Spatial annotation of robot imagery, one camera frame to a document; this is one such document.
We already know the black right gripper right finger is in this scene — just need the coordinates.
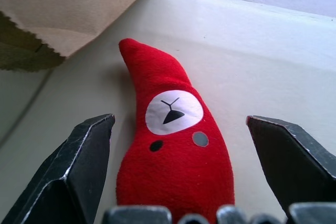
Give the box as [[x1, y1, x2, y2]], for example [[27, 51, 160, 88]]
[[245, 115, 336, 224]]

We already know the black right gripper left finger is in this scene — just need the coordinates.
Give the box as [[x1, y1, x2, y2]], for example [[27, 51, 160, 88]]
[[0, 113, 116, 224]]

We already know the red chili plush toy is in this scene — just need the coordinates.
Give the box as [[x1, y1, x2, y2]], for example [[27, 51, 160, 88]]
[[115, 38, 235, 222]]

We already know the brown paper bag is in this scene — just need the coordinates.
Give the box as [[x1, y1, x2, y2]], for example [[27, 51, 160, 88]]
[[0, 0, 160, 73]]

